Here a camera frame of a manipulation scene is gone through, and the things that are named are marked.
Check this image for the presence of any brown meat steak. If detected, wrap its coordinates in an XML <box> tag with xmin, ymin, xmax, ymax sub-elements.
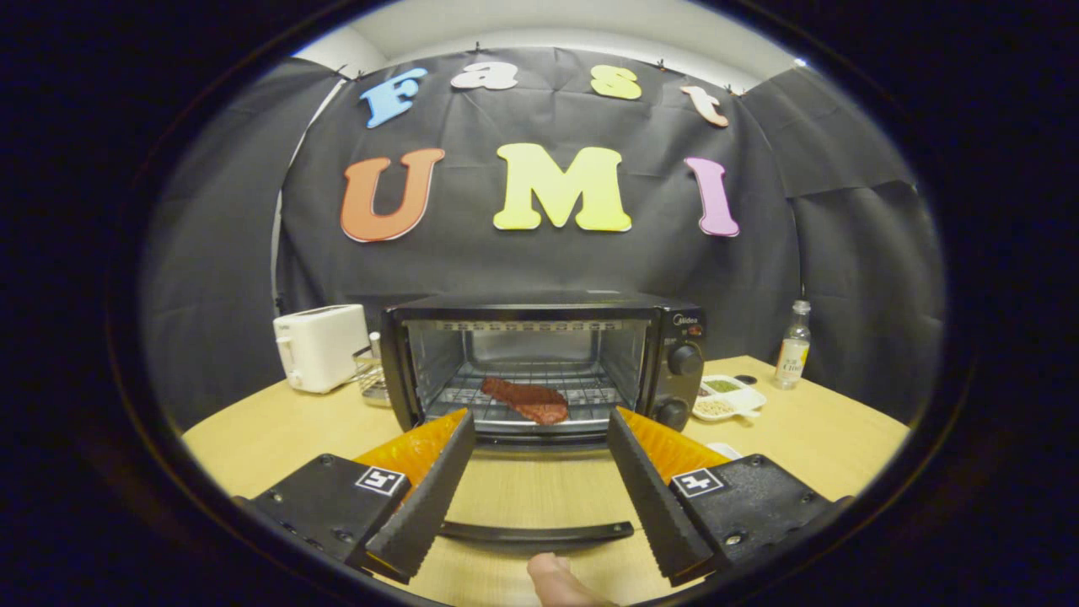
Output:
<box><xmin>480</xmin><ymin>376</ymin><xmax>571</xmax><ymax>426</ymax></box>

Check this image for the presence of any metal wire basket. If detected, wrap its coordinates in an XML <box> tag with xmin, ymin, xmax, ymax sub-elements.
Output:
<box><xmin>352</xmin><ymin>331</ymin><xmax>393</xmax><ymax>408</ymax></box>

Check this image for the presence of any white bread toaster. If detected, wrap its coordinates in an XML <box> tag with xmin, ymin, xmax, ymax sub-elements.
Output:
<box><xmin>272</xmin><ymin>304</ymin><xmax>372</xmax><ymax>395</ymax></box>

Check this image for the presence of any white divided plate with grains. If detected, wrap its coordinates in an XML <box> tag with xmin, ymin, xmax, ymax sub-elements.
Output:
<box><xmin>691</xmin><ymin>374</ymin><xmax>768</xmax><ymax>422</ymax></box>

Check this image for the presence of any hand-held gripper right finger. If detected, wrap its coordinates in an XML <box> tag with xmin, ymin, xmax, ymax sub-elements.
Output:
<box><xmin>607</xmin><ymin>406</ymin><xmax>852</xmax><ymax>587</ymax></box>

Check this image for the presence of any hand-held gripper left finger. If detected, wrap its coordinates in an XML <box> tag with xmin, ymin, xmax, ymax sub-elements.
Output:
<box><xmin>232</xmin><ymin>409</ymin><xmax>477</xmax><ymax>584</ymax></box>

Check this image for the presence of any black toaster oven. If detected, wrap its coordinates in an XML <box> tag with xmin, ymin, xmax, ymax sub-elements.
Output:
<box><xmin>379</xmin><ymin>291</ymin><xmax>707</xmax><ymax>551</ymax></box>

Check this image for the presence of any clear glass bottle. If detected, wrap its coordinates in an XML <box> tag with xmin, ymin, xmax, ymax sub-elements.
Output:
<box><xmin>774</xmin><ymin>300</ymin><xmax>813</xmax><ymax>390</ymax></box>

